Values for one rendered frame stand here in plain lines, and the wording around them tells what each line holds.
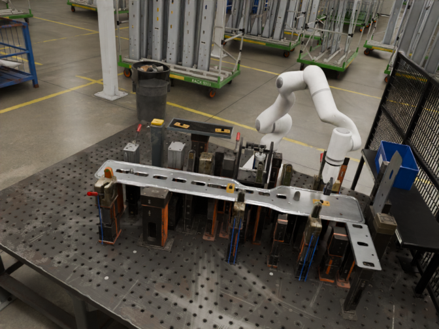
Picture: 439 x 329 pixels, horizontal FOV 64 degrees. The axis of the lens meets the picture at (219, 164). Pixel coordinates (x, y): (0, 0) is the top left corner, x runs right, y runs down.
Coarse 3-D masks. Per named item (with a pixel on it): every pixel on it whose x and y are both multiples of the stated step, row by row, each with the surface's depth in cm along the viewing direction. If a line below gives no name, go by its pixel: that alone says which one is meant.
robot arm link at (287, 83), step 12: (288, 72) 182; (300, 72) 183; (276, 84) 185; (288, 84) 180; (300, 84) 182; (288, 96) 189; (276, 108) 202; (288, 108) 200; (264, 120) 211; (276, 120) 208; (264, 132) 215
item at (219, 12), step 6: (222, 0) 746; (222, 6) 751; (216, 12) 764; (222, 12) 757; (216, 18) 769; (222, 18) 764; (216, 24) 775; (222, 24) 772; (216, 30) 781; (216, 36) 786; (216, 42) 793; (216, 48) 799; (216, 54) 805; (222, 54) 807
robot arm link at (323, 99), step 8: (312, 96) 168; (320, 96) 164; (328, 96) 163; (320, 104) 164; (328, 104) 162; (320, 112) 164; (328, 112) 162; (336, 112) 162; (328, 120) 164; (336, 120) 164; (344, 120) 164; (344, 128) 166; (352, 128) 163; (352, 136) 162; (360, 144) 162
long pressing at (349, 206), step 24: (120, 168) 189; (144, 168) 191; (168, 168) 193; (192, 192) 177; (216, 192) 179; (264, 192) 183; (288, 192) 184; (312, 192) 187; (336, 216) 171; (360, 216) 172
